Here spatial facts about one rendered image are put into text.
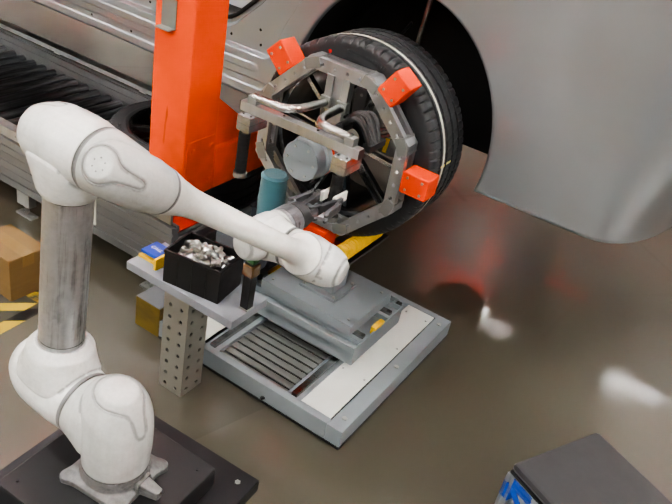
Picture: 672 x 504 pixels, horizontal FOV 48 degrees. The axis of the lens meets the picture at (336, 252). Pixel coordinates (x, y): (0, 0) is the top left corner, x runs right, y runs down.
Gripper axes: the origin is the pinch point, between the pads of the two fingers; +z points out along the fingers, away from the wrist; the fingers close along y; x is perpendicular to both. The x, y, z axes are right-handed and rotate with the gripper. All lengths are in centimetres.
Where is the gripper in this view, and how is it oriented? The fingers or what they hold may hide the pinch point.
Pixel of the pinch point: (333, 195)
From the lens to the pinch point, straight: 213.8
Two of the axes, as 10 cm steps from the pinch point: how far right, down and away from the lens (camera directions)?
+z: 5.4, -3.6, 7.6
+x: 1.8, -8.4, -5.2
